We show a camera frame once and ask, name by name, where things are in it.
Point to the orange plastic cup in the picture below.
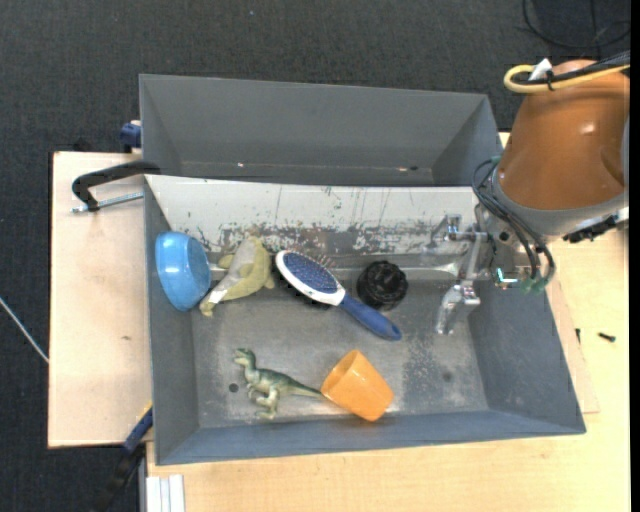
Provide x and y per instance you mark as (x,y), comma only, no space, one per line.
(357,387)

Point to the green toy dinosaur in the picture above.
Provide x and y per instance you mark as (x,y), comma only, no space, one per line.
(267,382)

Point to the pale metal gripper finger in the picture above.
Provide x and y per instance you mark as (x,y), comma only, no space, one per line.
(454,226)
(452,305)

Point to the blue bowl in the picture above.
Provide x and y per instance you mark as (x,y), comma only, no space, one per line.
(182,272)

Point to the yellow-green plush toy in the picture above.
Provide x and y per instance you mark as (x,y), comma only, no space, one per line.
(247,277)

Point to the black ribbed round lid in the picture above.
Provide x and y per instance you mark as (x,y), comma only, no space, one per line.
(382,285)

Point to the grey metal bin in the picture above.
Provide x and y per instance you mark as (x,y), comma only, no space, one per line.
(325,350)

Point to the small black screw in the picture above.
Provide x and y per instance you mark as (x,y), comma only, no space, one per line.
(607,337)

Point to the blue and white hairbrush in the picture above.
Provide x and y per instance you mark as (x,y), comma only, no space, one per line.
(312,280)

